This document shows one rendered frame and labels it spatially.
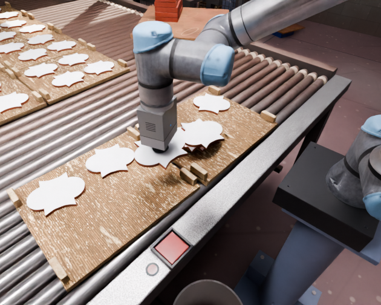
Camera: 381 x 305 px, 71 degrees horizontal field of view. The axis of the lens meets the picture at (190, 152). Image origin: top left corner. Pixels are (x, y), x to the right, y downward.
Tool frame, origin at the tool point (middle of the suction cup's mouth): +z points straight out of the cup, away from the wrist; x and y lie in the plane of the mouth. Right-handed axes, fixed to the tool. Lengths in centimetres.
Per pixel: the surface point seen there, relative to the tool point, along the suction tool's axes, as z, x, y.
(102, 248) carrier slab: 11.3, -4.5, 24.9
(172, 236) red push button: 12.1, 9.8, 16.0
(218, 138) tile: 6.1, 11.6, -17.6
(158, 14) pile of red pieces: -3, -44, -95
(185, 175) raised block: 9.1, 6.7, -1.6
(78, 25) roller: 13, -106, -102
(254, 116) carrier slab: 11.4, 20.3, -41.3
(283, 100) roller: 13, 30, -60
